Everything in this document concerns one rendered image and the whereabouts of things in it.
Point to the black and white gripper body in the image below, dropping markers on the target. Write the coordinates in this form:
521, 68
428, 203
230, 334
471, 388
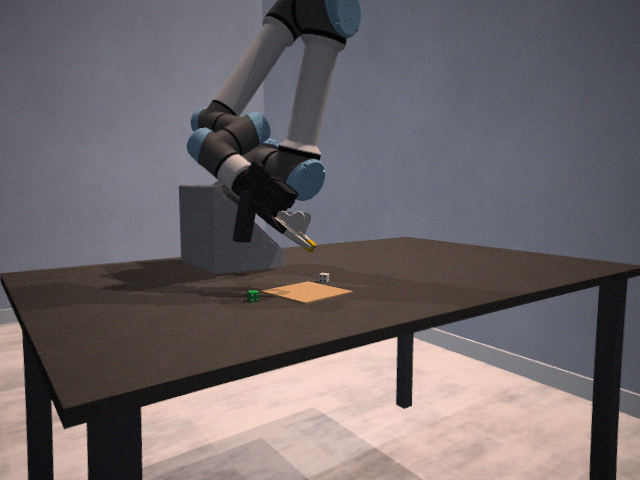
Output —
274, 191

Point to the yellow die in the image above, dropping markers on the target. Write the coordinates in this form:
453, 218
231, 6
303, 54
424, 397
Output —
312, 244

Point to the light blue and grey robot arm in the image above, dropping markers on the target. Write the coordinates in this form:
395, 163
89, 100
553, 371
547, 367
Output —
297, 159

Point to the orange flat mat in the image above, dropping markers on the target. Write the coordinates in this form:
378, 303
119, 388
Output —
306, 292

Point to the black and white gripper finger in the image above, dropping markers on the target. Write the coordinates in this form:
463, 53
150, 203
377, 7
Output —
290, 228
304, 225

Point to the green die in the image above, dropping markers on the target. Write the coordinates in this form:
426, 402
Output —
253, 296

